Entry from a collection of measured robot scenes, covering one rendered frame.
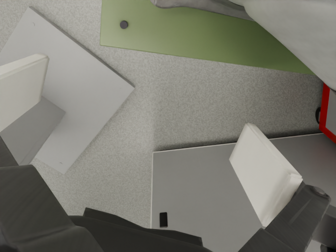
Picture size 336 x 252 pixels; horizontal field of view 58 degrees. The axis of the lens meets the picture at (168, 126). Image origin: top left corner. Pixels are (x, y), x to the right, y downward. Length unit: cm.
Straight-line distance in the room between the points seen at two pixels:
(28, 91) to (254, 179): 13
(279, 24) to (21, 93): 14
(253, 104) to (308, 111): 24
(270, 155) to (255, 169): 2
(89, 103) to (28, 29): 33
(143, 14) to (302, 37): 20
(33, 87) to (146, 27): 18
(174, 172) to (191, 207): 20
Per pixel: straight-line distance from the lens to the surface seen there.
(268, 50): 36
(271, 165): 16
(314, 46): 17
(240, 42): 35
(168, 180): 105
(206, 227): 87
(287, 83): 130
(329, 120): 124
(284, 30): 18
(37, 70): 18
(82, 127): 125
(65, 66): 119
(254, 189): 17
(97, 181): 142
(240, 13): 33
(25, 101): 18
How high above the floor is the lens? 114
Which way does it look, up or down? 65 degrees down
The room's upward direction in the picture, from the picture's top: 176 degrees clockwise
